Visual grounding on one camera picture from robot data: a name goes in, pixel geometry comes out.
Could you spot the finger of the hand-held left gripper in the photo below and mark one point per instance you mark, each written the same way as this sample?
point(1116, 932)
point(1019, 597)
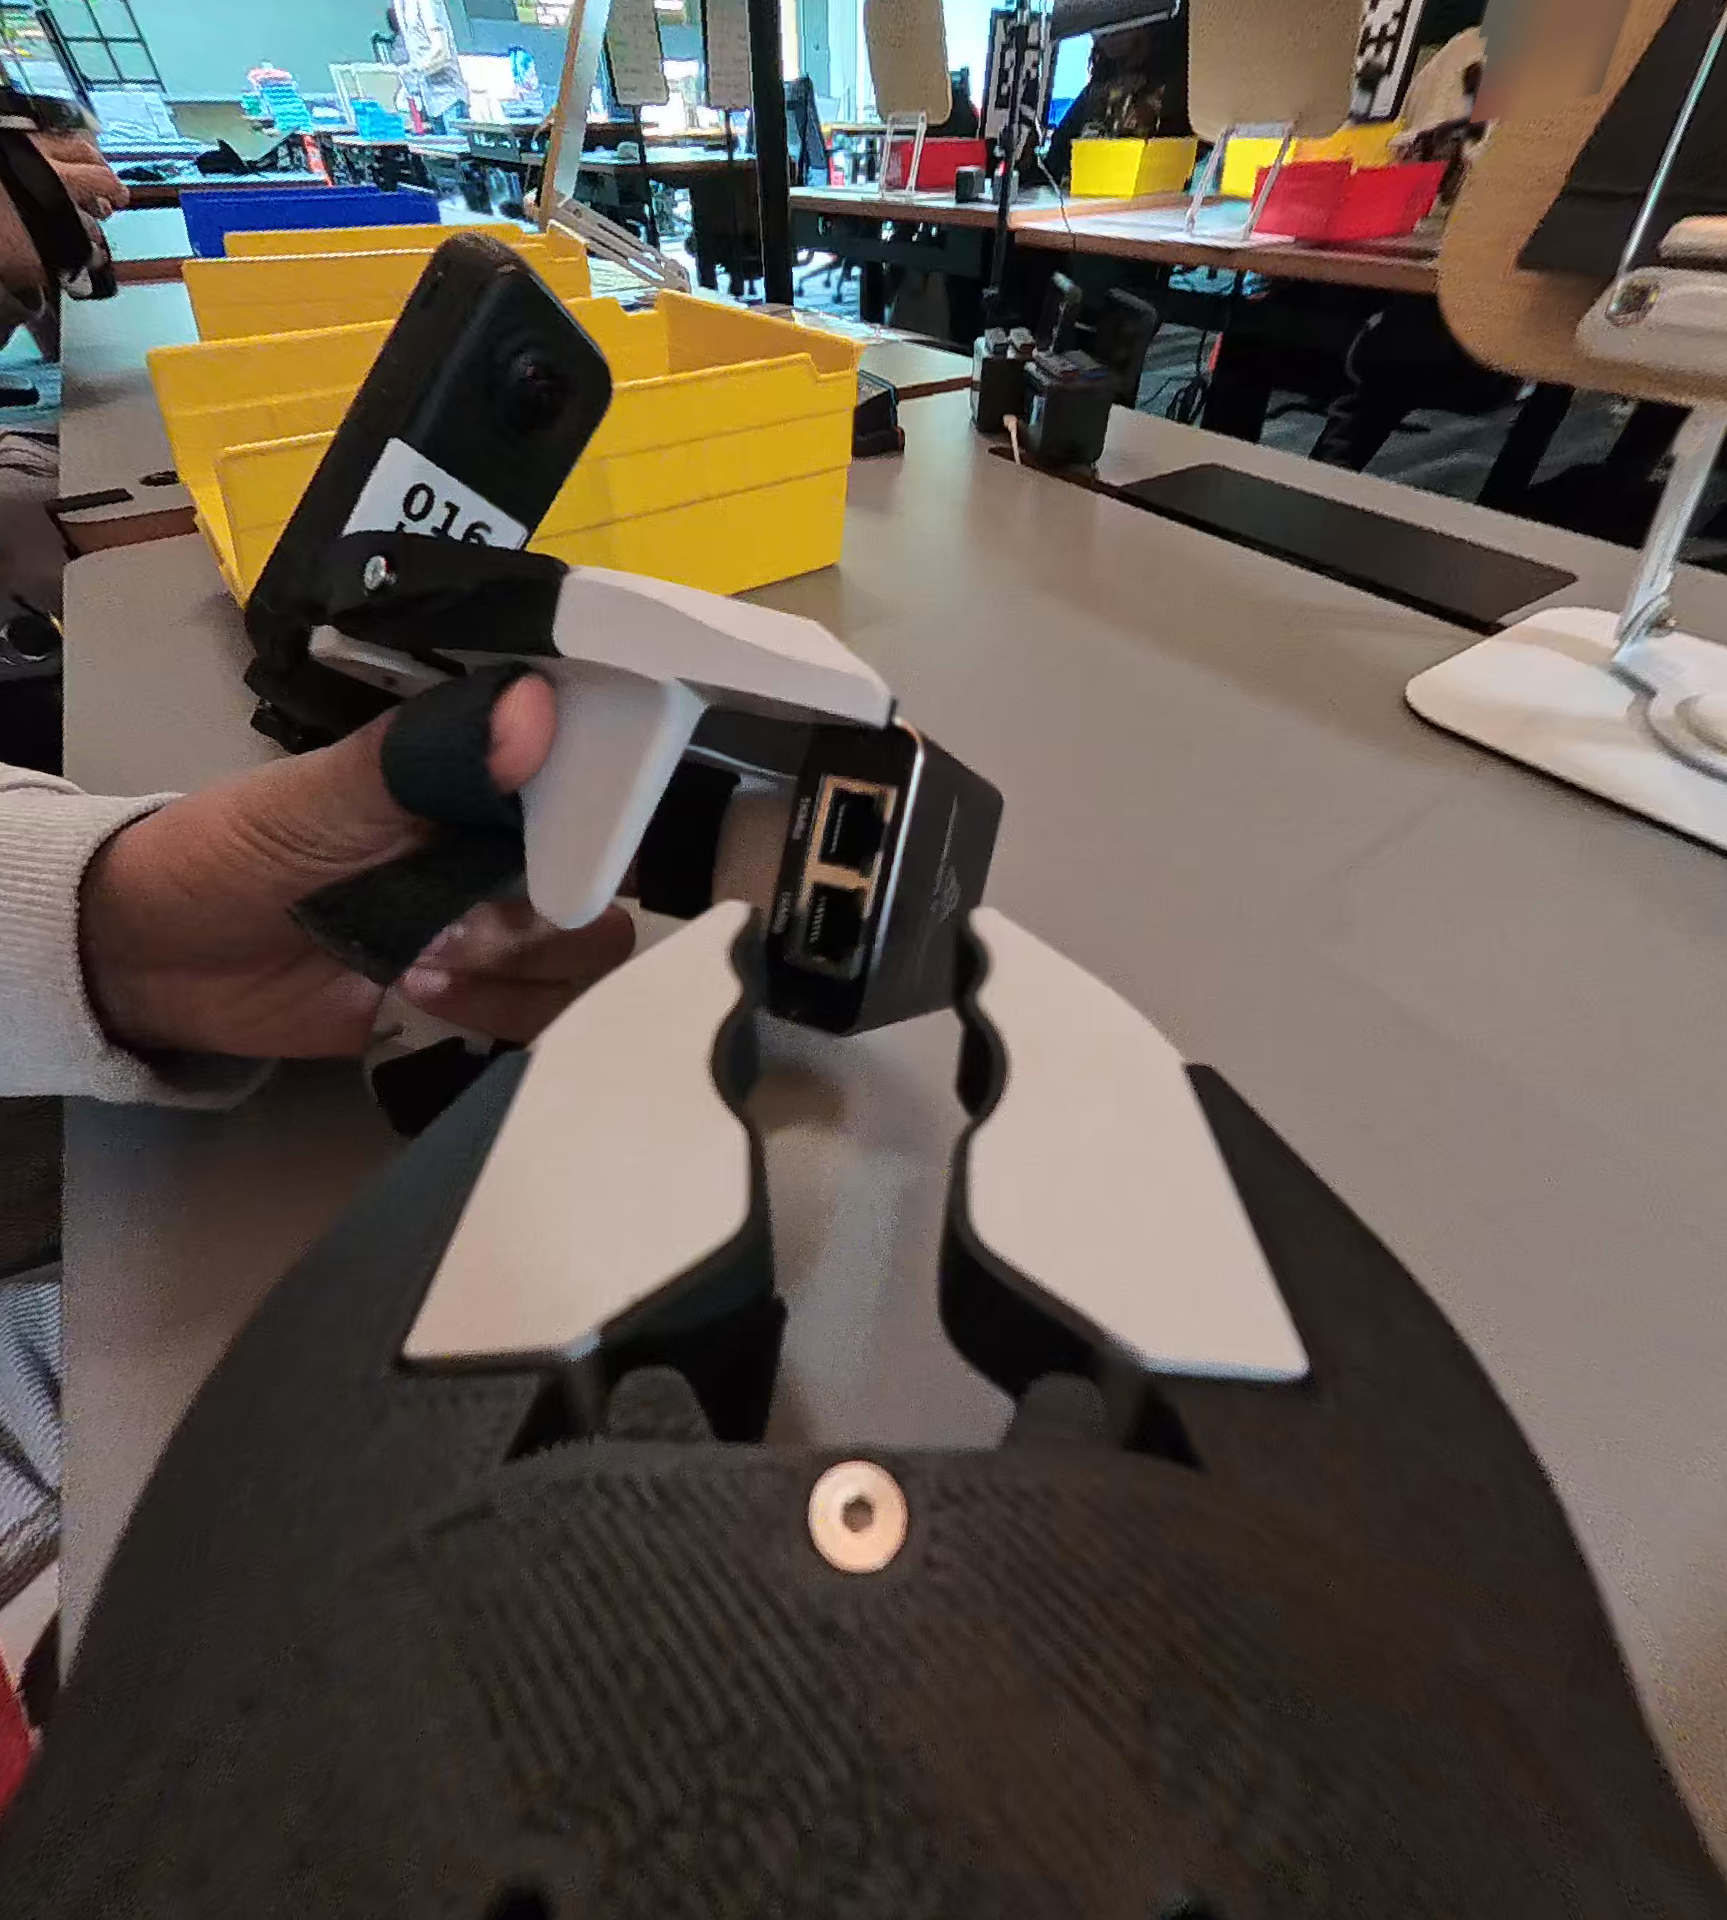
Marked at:
point(712, 647)
point(759, 840)

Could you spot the white leaning stand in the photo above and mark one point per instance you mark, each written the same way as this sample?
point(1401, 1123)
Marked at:
point(569, 135)

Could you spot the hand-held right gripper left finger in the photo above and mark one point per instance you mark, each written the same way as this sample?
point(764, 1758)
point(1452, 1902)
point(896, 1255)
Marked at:
point(592, 1188)

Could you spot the black battery charger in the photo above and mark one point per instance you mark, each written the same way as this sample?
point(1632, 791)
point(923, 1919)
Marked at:
point(1066, 405)

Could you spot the black and white marker sign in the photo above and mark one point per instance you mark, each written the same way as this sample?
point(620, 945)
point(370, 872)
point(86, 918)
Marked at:
point(1017, 78)
point(1388, 59)

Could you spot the wooden background desk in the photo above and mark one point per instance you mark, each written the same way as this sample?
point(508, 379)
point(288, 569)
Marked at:
point(1178, 247)

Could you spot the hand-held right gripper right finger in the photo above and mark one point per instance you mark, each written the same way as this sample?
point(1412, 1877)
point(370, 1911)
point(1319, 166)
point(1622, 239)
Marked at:
point(1119, 1188)

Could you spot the black metal post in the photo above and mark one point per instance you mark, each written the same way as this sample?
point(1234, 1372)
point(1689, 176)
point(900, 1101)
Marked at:
point(768, 149)

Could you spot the person's left hand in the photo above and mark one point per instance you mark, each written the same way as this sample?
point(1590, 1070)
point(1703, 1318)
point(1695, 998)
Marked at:
point(234, 900)

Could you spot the small black box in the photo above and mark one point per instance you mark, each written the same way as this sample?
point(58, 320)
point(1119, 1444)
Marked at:
point(876, 412)

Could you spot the black two-port adapter box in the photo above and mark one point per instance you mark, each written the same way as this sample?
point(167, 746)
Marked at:
point(937, 900)

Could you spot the yellow background bin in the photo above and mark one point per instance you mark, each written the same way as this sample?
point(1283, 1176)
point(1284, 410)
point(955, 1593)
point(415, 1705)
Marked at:
point(1133, 169)

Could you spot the blue plastic bin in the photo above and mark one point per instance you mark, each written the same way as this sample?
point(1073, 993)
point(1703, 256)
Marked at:
point(292, 218)

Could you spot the yellow plastic bin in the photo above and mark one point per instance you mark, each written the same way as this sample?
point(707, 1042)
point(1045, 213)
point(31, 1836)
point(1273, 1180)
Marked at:
point(712, 467)
point(278, 292)

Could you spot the red plastic bin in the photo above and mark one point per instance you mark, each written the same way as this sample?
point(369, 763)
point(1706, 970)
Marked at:
point(937, 166)
point(1343, 202)

